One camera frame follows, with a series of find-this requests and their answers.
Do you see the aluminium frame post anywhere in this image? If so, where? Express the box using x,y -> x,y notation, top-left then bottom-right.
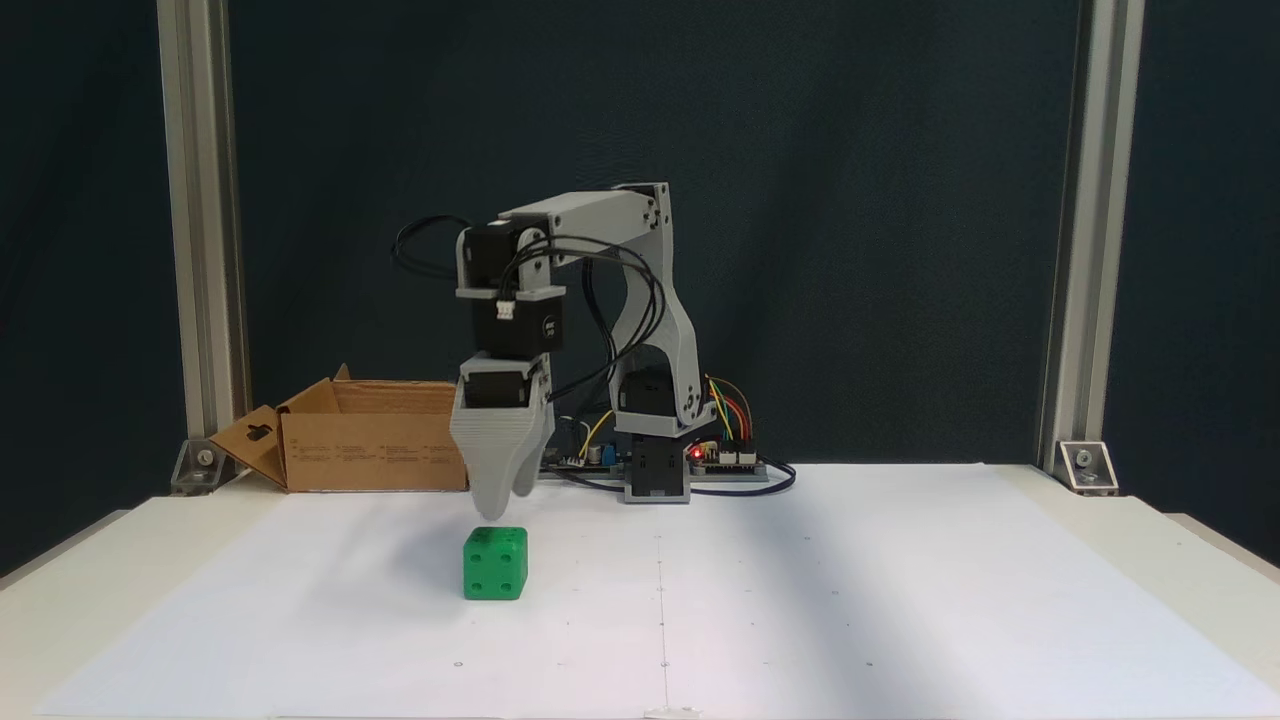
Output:
1040,0 -> 1148,473
157,0 -> 251,471

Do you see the brown cardboard box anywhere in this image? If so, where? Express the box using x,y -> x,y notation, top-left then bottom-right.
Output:
208,364 -> 473,493

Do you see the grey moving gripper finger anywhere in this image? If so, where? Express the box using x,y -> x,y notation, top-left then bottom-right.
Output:
449,405 -> 542,522

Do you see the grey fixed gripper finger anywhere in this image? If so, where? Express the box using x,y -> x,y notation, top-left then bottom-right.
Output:
514,374 -> 558,499

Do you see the multicoloured jumper wire bundle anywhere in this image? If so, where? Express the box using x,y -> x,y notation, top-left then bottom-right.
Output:
705,375 -> 754,451

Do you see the black cable on table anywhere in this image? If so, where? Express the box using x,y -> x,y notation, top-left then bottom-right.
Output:
545,460 -> 798,498

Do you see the circuit board with jumper wires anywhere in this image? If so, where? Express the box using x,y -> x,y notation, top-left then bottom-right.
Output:
688,435 -> 769,483

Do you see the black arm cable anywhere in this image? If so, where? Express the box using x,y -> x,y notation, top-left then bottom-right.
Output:
392,214 -> 472,282
500,234 -> 669,407

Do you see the metal corner bracket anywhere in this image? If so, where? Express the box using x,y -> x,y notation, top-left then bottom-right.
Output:
1058,440 -> 1119,496
170,438 -> 223,496

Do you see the circuit board with blue parts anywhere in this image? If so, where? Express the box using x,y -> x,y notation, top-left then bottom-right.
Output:
540,440 -> 629,481

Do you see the green die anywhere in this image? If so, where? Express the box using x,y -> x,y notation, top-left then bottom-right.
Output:
463,527 -> 529,602

